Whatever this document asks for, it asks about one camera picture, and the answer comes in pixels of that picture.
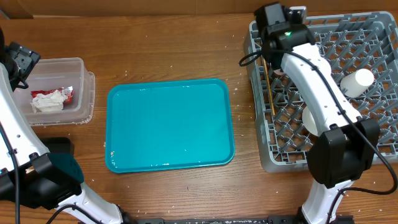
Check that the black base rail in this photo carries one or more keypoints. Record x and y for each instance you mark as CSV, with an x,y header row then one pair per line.
x,y
275,219

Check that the clear plastic bin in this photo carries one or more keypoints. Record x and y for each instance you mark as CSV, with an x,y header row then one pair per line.
x,y
51,74

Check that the white saucer bowl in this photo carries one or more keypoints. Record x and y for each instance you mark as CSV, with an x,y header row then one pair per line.
x,y
309,122

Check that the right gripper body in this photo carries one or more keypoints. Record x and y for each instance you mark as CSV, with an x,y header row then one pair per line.
x,y
268,58

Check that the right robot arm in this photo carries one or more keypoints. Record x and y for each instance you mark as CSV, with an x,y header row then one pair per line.
x,y
346,141

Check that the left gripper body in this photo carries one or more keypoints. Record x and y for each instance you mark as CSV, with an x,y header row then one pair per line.
x,y
20,61

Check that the wooden chopstick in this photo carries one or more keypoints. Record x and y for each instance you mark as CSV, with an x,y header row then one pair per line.
x,y
268,86

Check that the black plastic bin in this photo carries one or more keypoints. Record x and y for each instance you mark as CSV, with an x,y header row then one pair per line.
x,y
58,145

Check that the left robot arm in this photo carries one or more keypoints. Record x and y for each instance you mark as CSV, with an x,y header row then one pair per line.
x,y
33,175

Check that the white tissue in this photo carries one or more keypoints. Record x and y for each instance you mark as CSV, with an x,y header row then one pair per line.
x,y
48,102

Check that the white cup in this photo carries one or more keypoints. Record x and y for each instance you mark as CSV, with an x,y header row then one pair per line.
x,y
357,82

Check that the red snack wrapper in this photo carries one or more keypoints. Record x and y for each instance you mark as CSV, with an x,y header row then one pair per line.
x,y
67,91

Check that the teal plastic tray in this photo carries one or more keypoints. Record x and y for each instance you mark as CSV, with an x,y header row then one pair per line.
x,y
168,125

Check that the grey dish rack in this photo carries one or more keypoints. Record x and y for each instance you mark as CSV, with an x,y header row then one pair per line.
x,y
348,42

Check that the cardboard backdrop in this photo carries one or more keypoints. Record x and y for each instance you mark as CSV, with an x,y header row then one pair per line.
x,y
29,9

